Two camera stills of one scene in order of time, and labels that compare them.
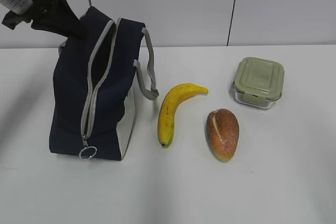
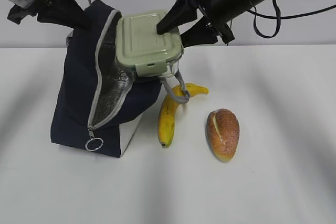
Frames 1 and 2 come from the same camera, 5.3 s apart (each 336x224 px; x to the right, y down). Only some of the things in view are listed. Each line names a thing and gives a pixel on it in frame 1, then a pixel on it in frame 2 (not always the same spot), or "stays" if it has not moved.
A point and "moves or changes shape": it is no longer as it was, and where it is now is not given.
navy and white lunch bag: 94,84 moves or changes shape
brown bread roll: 222,129 stays
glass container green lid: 258,82 -> 138,45
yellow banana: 167,107 stays
